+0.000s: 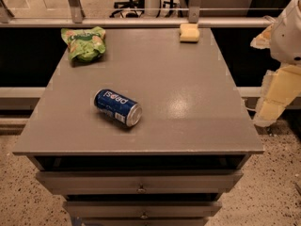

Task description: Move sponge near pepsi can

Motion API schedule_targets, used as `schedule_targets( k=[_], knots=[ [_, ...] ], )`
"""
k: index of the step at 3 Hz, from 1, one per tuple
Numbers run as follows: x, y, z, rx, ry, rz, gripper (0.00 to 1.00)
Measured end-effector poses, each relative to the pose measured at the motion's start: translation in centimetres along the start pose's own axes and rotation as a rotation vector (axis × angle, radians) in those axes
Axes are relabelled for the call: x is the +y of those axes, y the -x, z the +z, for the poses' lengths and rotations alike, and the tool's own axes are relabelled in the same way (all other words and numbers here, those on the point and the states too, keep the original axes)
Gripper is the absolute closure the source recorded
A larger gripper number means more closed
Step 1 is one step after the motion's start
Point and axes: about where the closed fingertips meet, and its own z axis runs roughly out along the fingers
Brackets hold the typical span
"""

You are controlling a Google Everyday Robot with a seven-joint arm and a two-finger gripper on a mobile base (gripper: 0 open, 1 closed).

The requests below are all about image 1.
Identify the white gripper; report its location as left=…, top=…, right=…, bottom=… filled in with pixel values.
left=250, top=0, right=301, bottom=127

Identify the yellow sponge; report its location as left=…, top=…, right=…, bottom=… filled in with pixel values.
left=180, top=24, right=200, bottom=42

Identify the blue pepsi can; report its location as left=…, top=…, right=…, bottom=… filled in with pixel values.
left=94, top=89, right=142, bottom=127

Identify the grey drawer cabinet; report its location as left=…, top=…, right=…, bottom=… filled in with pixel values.
left=14, top=29, right=263, bottom=226

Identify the black office chair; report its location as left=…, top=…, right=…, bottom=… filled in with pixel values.
left=110, top=0, right=145, bottom=18

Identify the green chip bag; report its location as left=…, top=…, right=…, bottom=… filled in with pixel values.
left=61, top=26, right=106, bottom=62

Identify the top grey drawer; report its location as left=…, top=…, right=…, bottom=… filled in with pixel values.
left=36, top=170, right=243, bottom=195

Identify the grey drawer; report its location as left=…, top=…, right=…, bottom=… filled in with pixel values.
left=63, top=201, right=221, bottom=219
left=36, top=170, right=243, bottom=195

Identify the metal window rail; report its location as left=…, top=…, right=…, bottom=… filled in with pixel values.
left=0, top=16, right=276, bottom=28

